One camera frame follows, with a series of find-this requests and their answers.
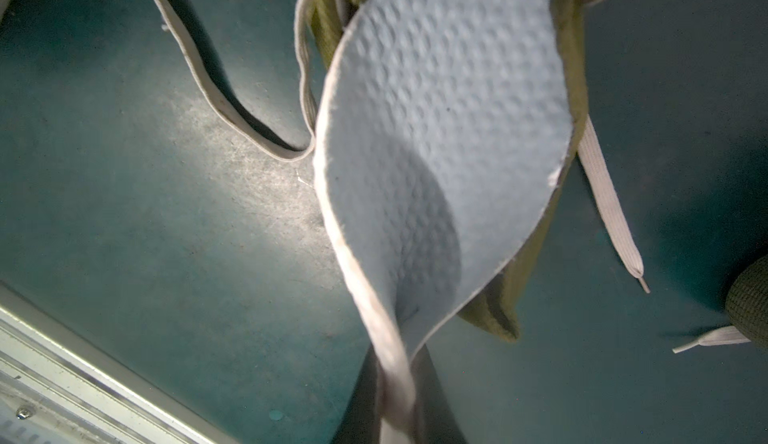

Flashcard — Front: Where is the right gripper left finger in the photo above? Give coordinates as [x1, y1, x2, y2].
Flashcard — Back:
[330, 347, 384, 444]

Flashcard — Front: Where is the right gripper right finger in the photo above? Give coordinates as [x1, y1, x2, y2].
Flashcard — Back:
[411, 346, 466, 444]

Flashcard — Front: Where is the olive green shoe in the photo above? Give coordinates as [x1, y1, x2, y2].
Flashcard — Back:
[671, 254, 768, 355]
[153, 0, 580, 358]

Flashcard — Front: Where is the light blue insole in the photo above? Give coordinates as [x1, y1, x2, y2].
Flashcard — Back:
[314, 0, 573, 443]

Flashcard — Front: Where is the green table mat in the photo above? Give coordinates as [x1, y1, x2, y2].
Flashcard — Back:
[1, 0, 767, 443]

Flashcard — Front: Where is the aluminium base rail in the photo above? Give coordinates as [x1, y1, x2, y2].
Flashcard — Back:
[1, 286, 233, 443]

